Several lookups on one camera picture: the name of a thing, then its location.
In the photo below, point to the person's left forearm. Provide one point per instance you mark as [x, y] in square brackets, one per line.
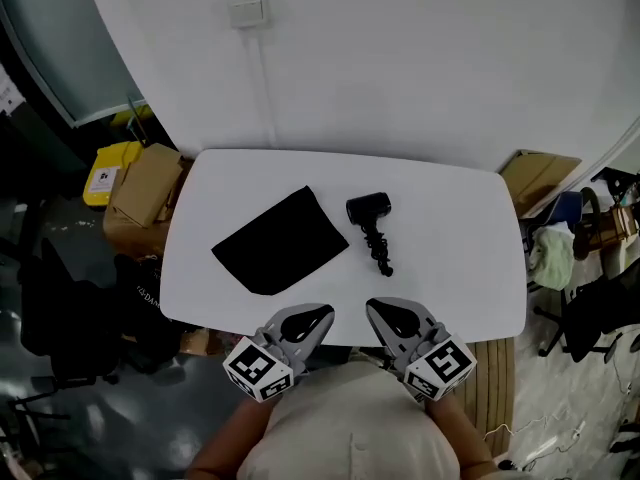
[230, 443]

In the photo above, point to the wooden slat bench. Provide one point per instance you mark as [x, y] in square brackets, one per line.
[490, 393]

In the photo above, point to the pale green cloth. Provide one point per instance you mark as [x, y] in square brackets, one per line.
[552, 258]

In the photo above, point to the black office chair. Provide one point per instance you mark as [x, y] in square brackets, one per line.
[595, 313]

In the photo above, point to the blue chair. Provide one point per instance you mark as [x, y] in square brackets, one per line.
[565, 208]

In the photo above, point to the person's right forearm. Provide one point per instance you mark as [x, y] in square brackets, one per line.
[460, 433]

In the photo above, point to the yellow waste bin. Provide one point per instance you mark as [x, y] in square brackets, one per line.
[131, 115]
[107, 173]

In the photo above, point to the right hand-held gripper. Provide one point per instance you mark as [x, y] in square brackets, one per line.
[440, 365]

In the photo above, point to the black hair dryer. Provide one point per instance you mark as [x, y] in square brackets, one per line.
[367, 207]

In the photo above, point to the person's beige shirt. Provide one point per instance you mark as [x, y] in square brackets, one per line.
[350, 428]

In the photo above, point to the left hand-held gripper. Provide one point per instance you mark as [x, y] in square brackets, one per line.
[257, 368]

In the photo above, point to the black padded chair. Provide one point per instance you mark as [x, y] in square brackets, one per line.
[65, 308]

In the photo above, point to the wooden rack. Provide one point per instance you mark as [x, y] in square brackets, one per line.
[610, 228]

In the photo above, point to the black backpack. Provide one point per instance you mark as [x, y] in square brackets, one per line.
[145, 308]

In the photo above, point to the white paper notice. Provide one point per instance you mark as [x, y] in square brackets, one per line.
[9, 90]

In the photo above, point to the black cloth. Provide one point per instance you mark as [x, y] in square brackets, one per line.
[280, 243]

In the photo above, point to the white wall switch box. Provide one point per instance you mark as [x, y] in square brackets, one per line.
[249, 10]

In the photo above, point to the flat brown cardboard box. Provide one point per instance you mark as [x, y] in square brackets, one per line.
[537, 178]

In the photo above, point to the frosted glass door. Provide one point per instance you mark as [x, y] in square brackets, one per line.
[60, 43]

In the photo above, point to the large brown cardboard box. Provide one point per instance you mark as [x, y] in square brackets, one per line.
[130, 238]

